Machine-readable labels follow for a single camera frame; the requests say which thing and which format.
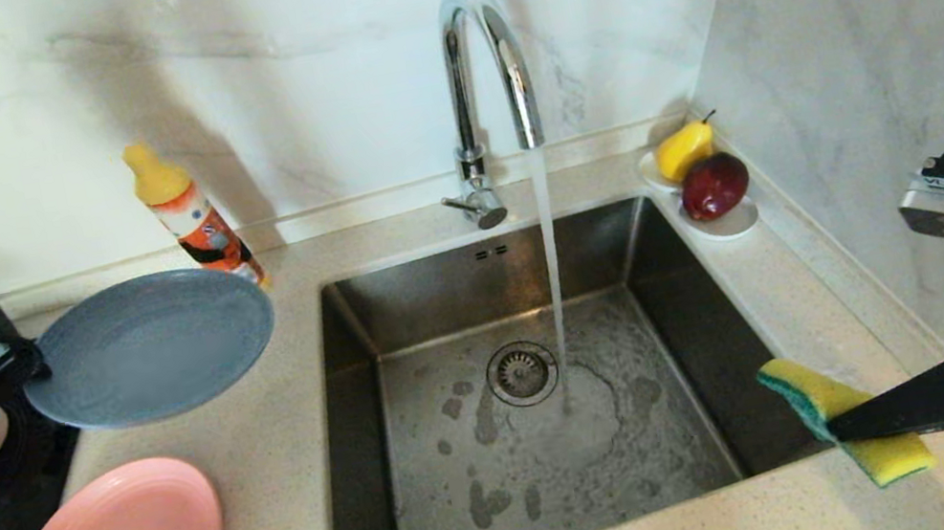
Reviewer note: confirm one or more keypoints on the yellow green sponge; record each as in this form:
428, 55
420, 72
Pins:
805, 391

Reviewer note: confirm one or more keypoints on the blue grey plate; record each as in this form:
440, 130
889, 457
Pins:
157, 350

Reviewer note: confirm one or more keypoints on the orange dish soap bottle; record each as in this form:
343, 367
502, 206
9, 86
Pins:
191, 212

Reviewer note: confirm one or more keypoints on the chrome gooseneck faucet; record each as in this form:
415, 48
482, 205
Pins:
458, 92

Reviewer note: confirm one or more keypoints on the stainless steel sink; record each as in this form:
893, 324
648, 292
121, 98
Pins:
496, 513

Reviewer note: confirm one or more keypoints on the small white dish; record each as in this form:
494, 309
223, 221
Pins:
731, 227

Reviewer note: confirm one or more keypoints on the dark red apple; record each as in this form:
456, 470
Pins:
714, 186

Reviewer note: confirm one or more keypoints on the yellow pear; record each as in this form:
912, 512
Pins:
683, 152

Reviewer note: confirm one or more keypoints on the round metal drain strainer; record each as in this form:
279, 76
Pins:
522, 374

